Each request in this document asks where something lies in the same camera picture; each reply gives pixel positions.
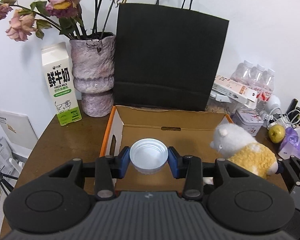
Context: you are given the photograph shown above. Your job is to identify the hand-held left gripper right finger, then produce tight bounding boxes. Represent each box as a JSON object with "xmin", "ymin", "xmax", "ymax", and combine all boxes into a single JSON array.
[{"xmin": 167, "ymin": 146, "xmax": 252, "ymax": 200}]

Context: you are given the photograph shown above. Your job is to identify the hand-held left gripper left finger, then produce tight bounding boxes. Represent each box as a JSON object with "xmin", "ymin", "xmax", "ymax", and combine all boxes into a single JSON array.
[{"xmin": 47, "ymin": 146, "xmax": 130, "ymax": 198}]

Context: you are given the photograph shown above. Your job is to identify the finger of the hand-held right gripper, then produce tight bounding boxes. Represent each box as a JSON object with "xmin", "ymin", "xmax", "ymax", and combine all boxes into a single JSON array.
[{"xmin": 276, "ymin": 156, "xmax": 300, "ymax": 188}]

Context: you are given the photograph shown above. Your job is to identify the white jar lid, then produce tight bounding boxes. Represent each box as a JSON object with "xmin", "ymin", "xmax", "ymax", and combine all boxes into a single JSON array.
[{"xmin": 129, "ymin": 138, "xmax": 169, "ymax": 175}]

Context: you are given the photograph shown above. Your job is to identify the orange cardboard box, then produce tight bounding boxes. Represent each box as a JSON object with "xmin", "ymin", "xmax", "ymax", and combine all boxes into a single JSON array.
[{"xmin": 99, "ymin": 105, "xmax": 234, "ymax": 195}]

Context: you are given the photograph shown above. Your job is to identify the white yellow plush toy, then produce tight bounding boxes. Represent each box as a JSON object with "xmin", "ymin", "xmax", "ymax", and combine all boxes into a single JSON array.
[{"xmin": 202, "ymin": 123, "xmax": 278, "ymax": 187}]

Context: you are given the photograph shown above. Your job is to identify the purple tissue pack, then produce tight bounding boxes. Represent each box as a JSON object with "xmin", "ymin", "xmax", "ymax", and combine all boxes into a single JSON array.
[{"xmin": 277, "ymin": 127, "xmax": 300, "ymax": 159}]

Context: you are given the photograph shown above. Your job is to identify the black power bank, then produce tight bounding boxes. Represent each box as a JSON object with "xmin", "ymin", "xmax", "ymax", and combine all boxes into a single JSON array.
[{"xmin": 286, "ymin": 99, "xmax": 299, "ymax": 121}]

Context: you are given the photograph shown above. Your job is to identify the printed tin box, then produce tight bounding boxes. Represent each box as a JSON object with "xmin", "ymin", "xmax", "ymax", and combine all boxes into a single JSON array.
[{"xmin": 232, "ymin": 107, "xmax": 265, "ymax": 137}]

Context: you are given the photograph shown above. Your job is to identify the clear food container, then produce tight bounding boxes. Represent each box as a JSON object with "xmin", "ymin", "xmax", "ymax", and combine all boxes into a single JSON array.
[{"xmin": 206, "ymin": 92, "xmax": 238, "ymax": 116}]

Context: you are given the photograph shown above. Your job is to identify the purple textured vase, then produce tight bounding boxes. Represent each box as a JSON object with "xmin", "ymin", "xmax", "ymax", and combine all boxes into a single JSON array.
[{"xmin": 69, "ymin": 32, "xmax": 116, "ymax": 117}]

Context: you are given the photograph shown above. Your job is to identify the clear water bottle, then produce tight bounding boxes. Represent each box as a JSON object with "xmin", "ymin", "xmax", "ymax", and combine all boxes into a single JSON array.
[
  {"xmin": 230, "ymin": 60, "xmax": 252, "ymax": 85},
  {"xmin": 249, "ymin": 64, "xmax": 265, "ymax": 88},
  {"xmin": 261, "ymin": 68, "xmax": 276, "ymax": 95}
]

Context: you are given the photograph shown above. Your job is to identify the flat white carton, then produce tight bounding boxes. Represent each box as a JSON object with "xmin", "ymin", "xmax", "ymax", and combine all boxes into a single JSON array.
[{"xmin": 212, "ymin": 76, "xmax": 258, "ymax": 107}]

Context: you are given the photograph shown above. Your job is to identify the white green milk carton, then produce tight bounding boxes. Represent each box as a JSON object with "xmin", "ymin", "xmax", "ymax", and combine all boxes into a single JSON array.
[{"xmin": 41, "ymin": 42, "xmax": 82, "ymax": 127}]

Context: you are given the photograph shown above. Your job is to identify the black paper bag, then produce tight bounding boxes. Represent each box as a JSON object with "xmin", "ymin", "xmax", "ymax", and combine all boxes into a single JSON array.
[{"xmin": 113, "ymin": 0, "xmax": 230, "ymax": 112}]

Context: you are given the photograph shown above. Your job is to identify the white panel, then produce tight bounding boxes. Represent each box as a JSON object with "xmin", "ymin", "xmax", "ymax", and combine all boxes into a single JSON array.
[{"xmin": 0, "ymin": 109, "xmax": 38, "ymax": 150}]

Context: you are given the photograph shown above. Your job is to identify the black tripod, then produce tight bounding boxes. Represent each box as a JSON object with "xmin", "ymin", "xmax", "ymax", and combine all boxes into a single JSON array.
[{"xmin": 0, "ymin": 164, "xmax": 18, "ymax": 197}]

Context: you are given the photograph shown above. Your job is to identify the blue white packet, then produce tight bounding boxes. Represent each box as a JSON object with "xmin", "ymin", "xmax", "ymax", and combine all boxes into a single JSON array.
[{"xmin": 0, "ymin": 134, "xmax": 16, "ymax": 180}]

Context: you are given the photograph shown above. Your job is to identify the dried rose bouquet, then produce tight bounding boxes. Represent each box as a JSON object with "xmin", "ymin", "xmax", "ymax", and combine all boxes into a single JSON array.
[{"xmin": 0, "ymin": 0, "xmax": 137, "ymax": 42}]

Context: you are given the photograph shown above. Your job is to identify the white charging cables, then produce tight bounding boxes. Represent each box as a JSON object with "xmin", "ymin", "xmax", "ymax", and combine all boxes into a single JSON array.
[{"xmin": 267, "ymin": 107, "xmax": 300, "ymax": 131}]

